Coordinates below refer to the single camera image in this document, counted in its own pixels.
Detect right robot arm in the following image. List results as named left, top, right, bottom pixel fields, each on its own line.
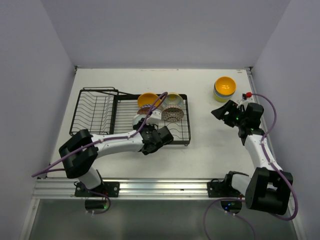
left=211, top=100, right=293, bottom=216

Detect blue glossy bowl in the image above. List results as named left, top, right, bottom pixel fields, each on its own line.
left=214, top=84, right=236, bottom=98

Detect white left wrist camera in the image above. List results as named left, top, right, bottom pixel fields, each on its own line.
left=146, top=110, right=162, bottom=125

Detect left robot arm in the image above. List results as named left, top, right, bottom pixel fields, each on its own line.
left=59, top=125, right=174, bottom=197

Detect smooth yellow bowl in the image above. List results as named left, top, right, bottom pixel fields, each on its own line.
left=214, top=76, right=237, bottom=96

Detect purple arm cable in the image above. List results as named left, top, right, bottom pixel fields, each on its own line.
left=31, top=91, right=169, bottom=215
left=202, top=92, right=300, bottom=240

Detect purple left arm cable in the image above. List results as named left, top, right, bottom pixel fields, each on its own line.
left=31, top=91, right=169, bottom=215

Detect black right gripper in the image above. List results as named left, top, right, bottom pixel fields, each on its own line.
left=211, top=99, right=247, bottom=128

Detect pale teal textured bowl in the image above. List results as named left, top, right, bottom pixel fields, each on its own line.
left=132, top=114, right=147, bottom=127

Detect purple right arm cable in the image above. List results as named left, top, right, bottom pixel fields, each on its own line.
left=202, top=92, right=300, bottom=240

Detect aluminium mounting rail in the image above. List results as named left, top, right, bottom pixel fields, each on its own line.
left=32, top=177, right=253, bottom=201

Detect lime green bowl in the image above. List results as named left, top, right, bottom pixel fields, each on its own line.
left=213, top=89, right=233, bottom=103

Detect yellow teal patterned bowl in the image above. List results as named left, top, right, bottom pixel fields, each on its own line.
left=161, top=92, right=184, bottom=109

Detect black wire dish rack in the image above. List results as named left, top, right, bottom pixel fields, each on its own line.
left=69, top=87, right=191, bottom=146

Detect brown diamond patterned bowl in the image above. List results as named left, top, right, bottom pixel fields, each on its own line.
left=161, top=107, right=185, bottom=122

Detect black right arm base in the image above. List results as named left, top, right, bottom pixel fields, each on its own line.
left=206, top=171, right=251, bottom=215

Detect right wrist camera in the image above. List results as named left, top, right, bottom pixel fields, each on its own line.
left=237, top=92, right=253, bottom=105

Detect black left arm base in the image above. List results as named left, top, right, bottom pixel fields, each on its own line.
left=74, top=181, right=120, bottom=215

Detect blue zigzag patterned bowl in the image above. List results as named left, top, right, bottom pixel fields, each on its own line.
left=137, top=104, right=156, bottom=115

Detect yellow ribbed bowl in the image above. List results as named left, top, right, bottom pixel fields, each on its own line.
left=137, top=92, right=161, bottom=108

